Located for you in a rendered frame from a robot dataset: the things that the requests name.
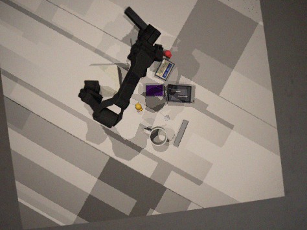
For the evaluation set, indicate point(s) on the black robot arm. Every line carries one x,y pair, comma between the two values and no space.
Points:
142,55

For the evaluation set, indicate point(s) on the red-handled rubber stamp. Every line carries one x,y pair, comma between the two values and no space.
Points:
167,54

